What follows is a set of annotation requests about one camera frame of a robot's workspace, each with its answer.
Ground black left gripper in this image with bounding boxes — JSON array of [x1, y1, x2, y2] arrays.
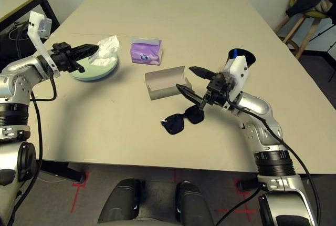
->
[[50, 42, 101, 74]]

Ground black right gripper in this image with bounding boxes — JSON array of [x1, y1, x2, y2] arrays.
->
[[175, 66, 237, 111]]

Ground light green plate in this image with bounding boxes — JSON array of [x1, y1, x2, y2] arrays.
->
[[68, 49, 119, 81]]

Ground white tissue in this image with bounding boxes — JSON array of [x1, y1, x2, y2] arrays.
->
[[88, 35, 121, 67]]

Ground grey glasses case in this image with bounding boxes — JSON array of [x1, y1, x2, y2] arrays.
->
[[144, 65, 193, 101]]

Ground black sunglasses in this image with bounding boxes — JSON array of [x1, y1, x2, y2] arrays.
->
[[160, 105, 205, 136]]

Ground light blue plate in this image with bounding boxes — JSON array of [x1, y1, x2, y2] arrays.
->
[[70, 60, 120, 82]]

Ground black pen cup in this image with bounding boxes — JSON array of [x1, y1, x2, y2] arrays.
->
[[226, 48, 257, 69]]

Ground purple tissue pack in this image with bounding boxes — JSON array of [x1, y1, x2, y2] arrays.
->
[[130, 36, 163, 66]]

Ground beige side table black legs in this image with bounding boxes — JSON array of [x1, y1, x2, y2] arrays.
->
[[0, 0, 60, 37]]

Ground wooden stool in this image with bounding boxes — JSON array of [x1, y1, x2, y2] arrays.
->
[[274, 13, 331, 60]]

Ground dark grey robot right leg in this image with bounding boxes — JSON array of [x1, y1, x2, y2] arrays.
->
[[175, 180, 215, 226]]

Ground dark grey robot leg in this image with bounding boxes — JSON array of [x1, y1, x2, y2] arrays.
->
[[175, 180, 215, 226], [97, 178, 145, 226]]

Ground black tripod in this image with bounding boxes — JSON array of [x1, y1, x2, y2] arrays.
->
[[306, 23, 336, 83]]

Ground red floor tape cross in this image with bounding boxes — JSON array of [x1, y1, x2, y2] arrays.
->
[[215, 178, 257, 221], [70, 174, 90, 213]]

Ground yellow-green stool cushion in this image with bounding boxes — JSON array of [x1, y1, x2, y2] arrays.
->
[[288, 0, 330, 19]]

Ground dark grey robot left leg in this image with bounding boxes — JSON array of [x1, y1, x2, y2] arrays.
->
[[97, 178, 145, 226]]

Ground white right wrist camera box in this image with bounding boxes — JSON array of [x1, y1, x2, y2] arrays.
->
[[223, 55, 250, 98]]

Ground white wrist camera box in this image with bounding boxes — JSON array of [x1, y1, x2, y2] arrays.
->
[[223, 55, 250, 98], [27, 11, 57, 76]]

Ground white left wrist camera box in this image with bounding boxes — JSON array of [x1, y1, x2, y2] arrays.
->
[[27, 11, 57, 76]]

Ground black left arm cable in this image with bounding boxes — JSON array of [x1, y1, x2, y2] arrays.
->
[[6, 22, 58, 226]]

